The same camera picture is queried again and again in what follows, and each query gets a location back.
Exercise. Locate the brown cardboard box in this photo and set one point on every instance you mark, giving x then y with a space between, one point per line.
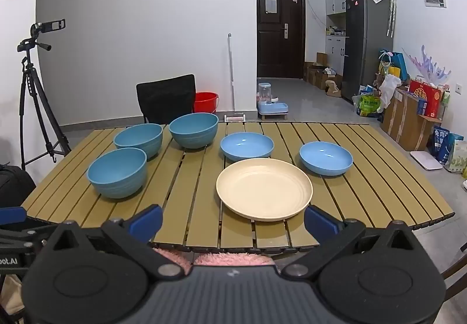
324 79
309 73

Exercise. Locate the grey refrigerator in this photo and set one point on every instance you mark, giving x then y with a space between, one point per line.
365 39

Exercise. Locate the white bathroom scale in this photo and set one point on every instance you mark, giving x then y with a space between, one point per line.
427 160

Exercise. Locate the small black camera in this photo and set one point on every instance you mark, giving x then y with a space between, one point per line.
49 25

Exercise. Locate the white base cabinet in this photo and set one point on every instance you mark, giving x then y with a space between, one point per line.
334 54

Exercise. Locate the black backpack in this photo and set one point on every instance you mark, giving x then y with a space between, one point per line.
14 185

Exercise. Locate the dark wooden chair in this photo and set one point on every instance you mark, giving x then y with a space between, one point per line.
458 273

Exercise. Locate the blue pet food bag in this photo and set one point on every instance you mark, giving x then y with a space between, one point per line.
443 143

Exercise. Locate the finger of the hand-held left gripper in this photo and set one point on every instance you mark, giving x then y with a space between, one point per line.
11 215

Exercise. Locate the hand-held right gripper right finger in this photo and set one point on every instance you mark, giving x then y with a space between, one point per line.
321 225

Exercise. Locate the deep blue bowl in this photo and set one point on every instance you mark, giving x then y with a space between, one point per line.
193 130
116 174
140 138

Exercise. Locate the dark brown door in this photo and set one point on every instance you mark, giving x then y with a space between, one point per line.
279 28

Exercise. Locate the large taped cardboard box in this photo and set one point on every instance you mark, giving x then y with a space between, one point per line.
405 123

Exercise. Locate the green white bag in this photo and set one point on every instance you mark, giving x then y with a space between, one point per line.
459 158

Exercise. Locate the white wall outlet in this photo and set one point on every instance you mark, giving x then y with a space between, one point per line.
458 89

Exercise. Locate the black folding chair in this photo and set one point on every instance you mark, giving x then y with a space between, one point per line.
166 98

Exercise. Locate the red plastic bucket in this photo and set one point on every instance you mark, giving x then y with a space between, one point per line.
206 103

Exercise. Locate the blue pet water feeder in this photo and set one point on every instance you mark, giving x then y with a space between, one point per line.
271 105

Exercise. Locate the green plastic bag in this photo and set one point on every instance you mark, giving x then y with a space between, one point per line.
368 106

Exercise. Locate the pink fuzzy cloth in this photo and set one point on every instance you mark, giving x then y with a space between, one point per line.
233 259

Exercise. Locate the blue gift bag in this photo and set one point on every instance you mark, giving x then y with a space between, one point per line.
396 65

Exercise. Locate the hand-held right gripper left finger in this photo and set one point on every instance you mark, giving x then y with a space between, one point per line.
146 222

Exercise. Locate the purple coral decoration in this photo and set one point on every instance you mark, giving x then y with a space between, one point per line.
428 67

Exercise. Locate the red gift box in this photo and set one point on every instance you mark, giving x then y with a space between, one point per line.
425 96

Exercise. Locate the white plastic bag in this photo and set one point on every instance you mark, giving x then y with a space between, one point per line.
389 89

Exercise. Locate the tan cardboard scratcher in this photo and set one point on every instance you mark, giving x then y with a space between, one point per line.
332 89

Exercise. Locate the black tripod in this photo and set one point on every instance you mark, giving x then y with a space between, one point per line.
31 90

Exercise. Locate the cream round plate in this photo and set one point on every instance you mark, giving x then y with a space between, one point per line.
264 187

